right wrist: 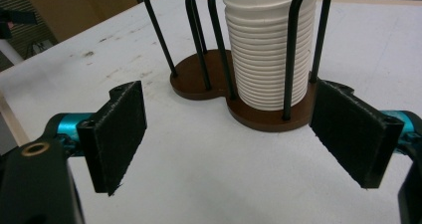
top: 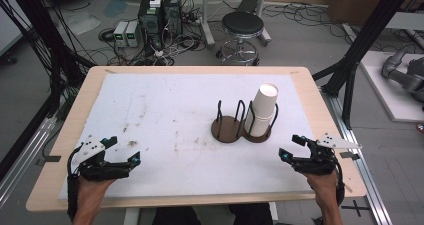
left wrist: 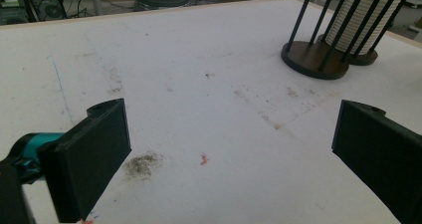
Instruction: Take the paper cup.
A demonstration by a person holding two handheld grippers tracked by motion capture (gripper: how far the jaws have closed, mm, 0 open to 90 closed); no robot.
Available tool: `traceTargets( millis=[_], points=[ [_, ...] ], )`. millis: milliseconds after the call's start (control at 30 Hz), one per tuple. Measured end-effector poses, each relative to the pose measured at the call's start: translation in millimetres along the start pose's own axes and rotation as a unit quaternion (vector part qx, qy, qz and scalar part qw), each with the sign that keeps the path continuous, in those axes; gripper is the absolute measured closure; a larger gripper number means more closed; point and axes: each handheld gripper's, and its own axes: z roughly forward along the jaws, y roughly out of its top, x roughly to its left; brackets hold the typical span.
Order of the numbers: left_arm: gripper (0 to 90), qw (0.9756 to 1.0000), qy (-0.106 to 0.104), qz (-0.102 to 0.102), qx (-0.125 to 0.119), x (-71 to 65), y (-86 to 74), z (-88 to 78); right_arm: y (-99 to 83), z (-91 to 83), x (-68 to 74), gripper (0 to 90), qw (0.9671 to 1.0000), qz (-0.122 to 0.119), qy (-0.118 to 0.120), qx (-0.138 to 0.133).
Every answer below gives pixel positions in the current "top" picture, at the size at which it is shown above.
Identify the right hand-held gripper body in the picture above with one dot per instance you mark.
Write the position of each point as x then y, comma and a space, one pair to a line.
321, 160

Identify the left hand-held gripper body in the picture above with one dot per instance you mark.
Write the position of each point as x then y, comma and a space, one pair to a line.
88, 151

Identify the stack of white paper cups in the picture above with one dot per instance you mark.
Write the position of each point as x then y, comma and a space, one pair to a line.
263, 105

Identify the person's right hand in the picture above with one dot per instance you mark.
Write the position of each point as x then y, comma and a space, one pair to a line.
323, 186

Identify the person's left hand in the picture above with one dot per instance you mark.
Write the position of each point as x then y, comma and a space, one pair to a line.
91, 190

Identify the black tape strip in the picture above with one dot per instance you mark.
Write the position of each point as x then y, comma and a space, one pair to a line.
53, 158
350, 155

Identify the black tape floor cross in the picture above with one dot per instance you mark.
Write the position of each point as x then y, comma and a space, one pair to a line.
356, 207

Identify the white table mat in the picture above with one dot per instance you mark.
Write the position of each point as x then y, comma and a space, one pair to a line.
166, 101

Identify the person's dark clothed legs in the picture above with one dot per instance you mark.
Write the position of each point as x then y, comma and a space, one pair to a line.
176, 216

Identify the white floor platform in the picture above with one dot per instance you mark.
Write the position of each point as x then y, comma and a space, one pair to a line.
386, 91

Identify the grey power supply unit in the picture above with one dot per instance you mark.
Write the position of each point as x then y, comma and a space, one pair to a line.
132, 33
120, 33

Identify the black computer tower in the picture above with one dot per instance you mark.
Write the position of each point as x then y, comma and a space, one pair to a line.
150, 21
172, 13

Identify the grey desk leg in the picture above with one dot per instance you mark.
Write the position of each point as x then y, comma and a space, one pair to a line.
263, 18
206, 21

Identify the black round stool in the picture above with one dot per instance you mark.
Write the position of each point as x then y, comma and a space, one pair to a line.
242, 22

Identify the white box on computer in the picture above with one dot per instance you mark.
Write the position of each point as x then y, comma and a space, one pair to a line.
156, 0

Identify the cardboard box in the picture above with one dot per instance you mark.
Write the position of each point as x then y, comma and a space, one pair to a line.
356, 1

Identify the aluminium floor rail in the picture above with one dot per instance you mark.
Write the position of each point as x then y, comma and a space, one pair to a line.
370, 181
23, 166

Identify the black metal frame stand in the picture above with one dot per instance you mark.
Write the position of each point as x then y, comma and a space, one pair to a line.
363, 41

